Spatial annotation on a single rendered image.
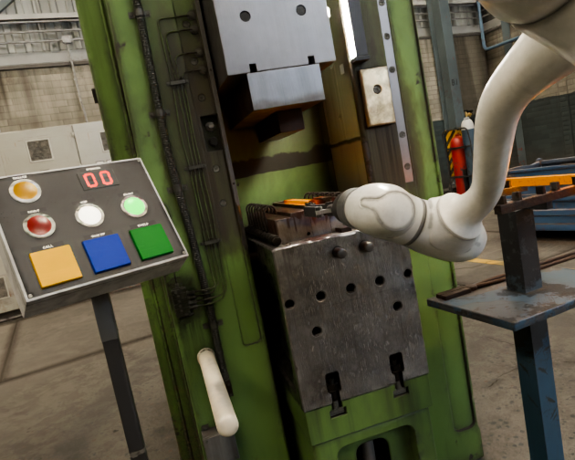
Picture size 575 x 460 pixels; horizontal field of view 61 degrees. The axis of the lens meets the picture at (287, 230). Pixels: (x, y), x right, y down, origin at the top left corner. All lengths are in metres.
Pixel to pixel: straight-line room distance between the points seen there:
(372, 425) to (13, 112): 6.33
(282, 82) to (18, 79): 6.09
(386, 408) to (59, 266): 0.93
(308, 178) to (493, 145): 1.10
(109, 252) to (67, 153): 5.41
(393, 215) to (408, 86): 0.80
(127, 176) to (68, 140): 5.29
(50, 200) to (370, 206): 0.65
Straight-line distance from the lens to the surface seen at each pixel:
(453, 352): 1.79
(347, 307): 1.34
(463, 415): 1.89
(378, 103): 1.56
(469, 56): 10.60
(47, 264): 1.05
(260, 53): 1.35
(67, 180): 1.17
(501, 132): 0.80
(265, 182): 1.79
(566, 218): 5.04
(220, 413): 1.09
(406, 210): 0.91
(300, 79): 1.36
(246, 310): 1.48
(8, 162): 6.43
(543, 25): 0.50
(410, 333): 1.44
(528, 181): 1.48
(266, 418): 1.60
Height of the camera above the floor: 1.11
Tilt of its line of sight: 7 degrees down
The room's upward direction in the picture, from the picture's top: 11 degrees counter-clockwise
